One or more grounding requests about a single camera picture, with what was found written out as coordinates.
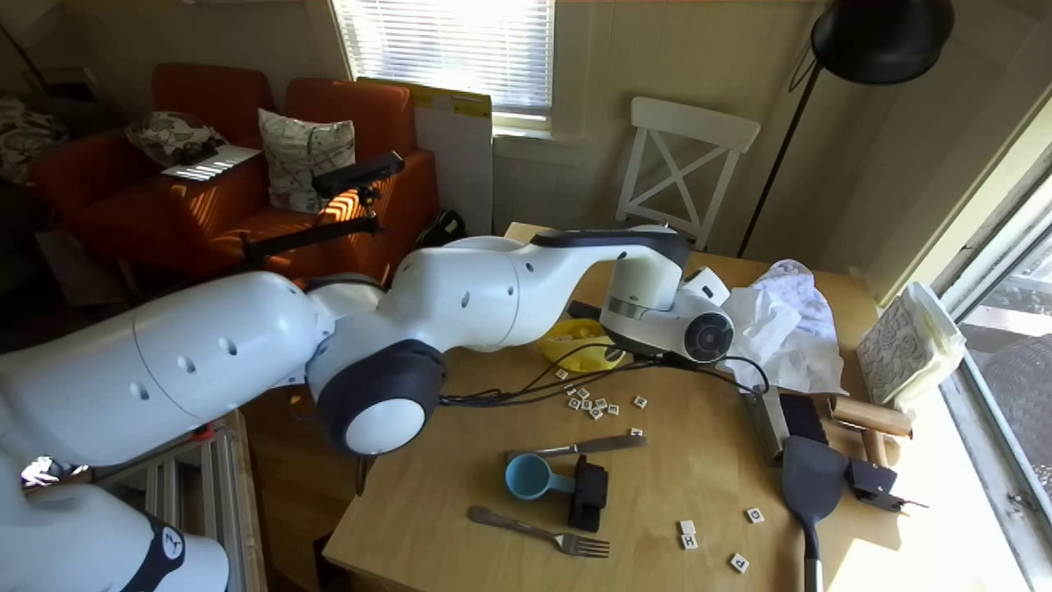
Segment white board yellow label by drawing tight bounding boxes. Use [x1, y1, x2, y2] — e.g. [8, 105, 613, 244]
[403, 82, 499, 240]

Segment metal table knife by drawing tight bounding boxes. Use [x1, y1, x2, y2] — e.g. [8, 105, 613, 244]
[532, 425, 650, 464]

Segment blue measuring cup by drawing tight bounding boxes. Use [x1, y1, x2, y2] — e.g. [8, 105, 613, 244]
[499, 449, 580, 508]

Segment white wooden chair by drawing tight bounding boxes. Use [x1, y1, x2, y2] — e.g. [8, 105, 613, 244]
[613, 93, 766, 255]

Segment black power adapter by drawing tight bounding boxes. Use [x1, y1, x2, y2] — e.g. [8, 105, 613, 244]
[567, 458, 613, 535]

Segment metal fork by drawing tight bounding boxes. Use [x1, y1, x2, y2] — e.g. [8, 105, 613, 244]
[466, 500, 616, 564]

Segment window with white blinds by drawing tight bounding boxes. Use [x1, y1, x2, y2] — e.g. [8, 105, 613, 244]
[328, 0, 560, 123]

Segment patterned square pillow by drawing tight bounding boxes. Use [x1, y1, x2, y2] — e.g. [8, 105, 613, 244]
[254, 105, 362, 216]

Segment white crumpled cloth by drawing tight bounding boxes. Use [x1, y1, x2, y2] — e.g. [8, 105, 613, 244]
[719, 255, 848, 398]

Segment white paper sheets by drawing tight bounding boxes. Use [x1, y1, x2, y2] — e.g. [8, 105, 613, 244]
[161, 140, 263, 189]

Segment orange sofa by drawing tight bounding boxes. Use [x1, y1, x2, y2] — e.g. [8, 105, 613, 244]
[29, 61, 445, 289]

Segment patterned folded blanket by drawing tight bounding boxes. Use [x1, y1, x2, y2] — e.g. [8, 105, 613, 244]
[121, 105, 227, 171]

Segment black plastic clip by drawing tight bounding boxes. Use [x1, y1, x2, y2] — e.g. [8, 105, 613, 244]
[845, 458, 932, 520]

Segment black floor lamp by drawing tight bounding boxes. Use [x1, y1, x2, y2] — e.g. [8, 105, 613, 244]
[735, 0, 958, 263]

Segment large white framed window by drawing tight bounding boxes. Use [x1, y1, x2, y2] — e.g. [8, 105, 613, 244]
[905, 95, 1052, 592]

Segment thin black cable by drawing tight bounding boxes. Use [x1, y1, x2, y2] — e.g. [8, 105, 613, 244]
[436, 345, 775, 412]

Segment white slotted wrist bracket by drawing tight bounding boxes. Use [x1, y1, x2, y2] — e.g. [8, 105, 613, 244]
[682, 265, 734, 312]

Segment black camera on stand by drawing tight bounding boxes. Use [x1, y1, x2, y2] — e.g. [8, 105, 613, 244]
[243, 149, 410, 265]

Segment black spatula grey handle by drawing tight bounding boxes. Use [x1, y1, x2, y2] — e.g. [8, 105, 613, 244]
[775, 435, 855, 592]

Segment metal stand frame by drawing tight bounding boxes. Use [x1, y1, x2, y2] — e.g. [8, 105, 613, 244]
[87, 412, 270, 592]

